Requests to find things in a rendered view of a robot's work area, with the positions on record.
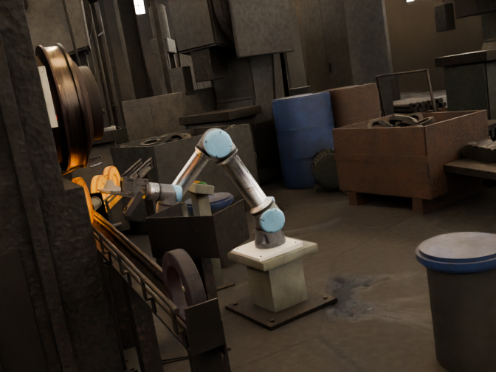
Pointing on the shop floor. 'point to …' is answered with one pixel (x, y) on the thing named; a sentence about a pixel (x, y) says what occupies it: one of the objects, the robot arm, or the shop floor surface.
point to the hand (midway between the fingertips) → (100, 191)
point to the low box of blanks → (408, 157)
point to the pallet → (410, 105)
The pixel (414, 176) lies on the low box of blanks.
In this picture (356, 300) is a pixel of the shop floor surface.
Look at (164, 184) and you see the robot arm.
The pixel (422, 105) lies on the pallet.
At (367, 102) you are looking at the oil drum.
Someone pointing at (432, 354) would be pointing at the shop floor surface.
